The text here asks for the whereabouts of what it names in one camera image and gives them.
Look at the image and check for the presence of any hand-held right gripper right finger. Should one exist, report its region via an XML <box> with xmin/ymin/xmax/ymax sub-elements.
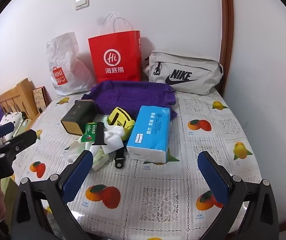
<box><xmin>197</xmin><ymin>151</ymin><xmax>280</xmax><ymax>240</ymax></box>

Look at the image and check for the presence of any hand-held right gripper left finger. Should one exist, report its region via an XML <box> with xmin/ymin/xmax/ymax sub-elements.
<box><xmin>11</xmin><ymin>150</ymin><xmax>94</xmax><ymax>240</ymax></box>

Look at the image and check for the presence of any clear plastic wrapper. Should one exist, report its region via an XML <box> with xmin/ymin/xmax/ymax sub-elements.
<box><xmin>64</xmin><ymin>140</ymin><xmax>93</xmax><ymax>165</ymax></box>

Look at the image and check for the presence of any pale green tissue packet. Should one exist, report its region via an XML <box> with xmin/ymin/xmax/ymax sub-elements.
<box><xmin>90</xmin><ymin>145</ymin><xmax>111</xmax><ymax>172</ymax></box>

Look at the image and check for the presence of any bright green tissue packet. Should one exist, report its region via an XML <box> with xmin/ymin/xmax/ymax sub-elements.
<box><xmin>80</xmin><ymin>122</ymin><xmax>104</xmax><ymax>143</ymax></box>

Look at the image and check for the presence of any white glove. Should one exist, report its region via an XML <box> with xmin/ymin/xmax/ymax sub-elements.
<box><xmin>103</xmin><ymin>125</ymin><xmax>126</xmax><ymax>154</ymax></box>

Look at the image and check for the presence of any yellow black-striped sock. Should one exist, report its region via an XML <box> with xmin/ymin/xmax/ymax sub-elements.
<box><xmin>107</xmin><ymin>107</ymin><xmax>136</xmax><ymax>140</ymax></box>

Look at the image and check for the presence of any purple towel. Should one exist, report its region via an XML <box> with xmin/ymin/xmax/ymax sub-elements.
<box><xmin>81</xmin><ymin>80</ymin><xmax>178</xmax><ymax>122</ymax></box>

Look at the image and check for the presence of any white dotted pillow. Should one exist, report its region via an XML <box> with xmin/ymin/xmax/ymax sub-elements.
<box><xmin>0</xmin><ymin>111</ymin><xmax>33</xmax><ymax>143</ymax></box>

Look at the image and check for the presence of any light green bedsheet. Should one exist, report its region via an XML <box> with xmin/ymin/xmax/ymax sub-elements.
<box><xmin>4</xmin><ymin>176</ymin><xmax>19</xmax><ymax>205</ymax></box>

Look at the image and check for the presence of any wooden headboard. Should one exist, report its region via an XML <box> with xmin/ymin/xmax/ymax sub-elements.
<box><xmin>0</xmin><ymin>78</ymin><xmax>39</xmax><ymax>120</ymax></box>

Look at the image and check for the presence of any patterned flat box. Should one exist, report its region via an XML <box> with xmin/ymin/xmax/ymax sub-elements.
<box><xmin>32</xmin><ymin>87</ymin><xmax>49</xmax><ymax>114</ymax></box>

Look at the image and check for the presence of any fruit-print tablecloth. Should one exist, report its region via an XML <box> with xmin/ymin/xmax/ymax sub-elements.
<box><xmin>8</xmin><ymin>90</ymin><xmax>262</xmax><ymax>240</ymax></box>

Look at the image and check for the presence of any dark green tea box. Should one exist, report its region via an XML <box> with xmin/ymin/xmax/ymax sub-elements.
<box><xmin>60</xmin><ymin>99</ymin><xmax>97</xmax><ymax>137</ymax></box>

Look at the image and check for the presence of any blue tissue pack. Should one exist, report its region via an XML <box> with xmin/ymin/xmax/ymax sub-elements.
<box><xmin>126</xmin><ymin>105</ymin><xmax>171</xmax><ymax>162</ymax></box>

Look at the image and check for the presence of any white plastic shopping bag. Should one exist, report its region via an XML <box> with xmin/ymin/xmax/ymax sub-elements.
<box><xmin>45</xmin><ymin>32</ymin><xmax>97</xmax><ymax>96</ymax></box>

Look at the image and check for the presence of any grey waist bag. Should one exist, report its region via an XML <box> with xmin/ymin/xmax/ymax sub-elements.
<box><xmin>143</xmin><ymin>51</ymin><xmax>224</xmax><ymax>95</ymax></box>

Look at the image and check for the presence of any red paper shopping bag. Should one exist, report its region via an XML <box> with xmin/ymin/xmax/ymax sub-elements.
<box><xmin>88</xmin><ymin>12</ymin><xmax>142</xmax><ymax>83</ymax></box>

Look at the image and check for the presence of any white light switch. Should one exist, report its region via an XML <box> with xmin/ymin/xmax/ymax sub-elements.
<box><xmin>74</xmin><ymin>0</ymin><xmax>89</xmax><ymax>11</ymax></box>

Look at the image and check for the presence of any brown wooden door frame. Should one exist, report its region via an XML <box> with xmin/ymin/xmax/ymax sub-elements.
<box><xmin>219</xmin><ymin>0</ymin><xmax>235</xmax><ymax>93</ymax></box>

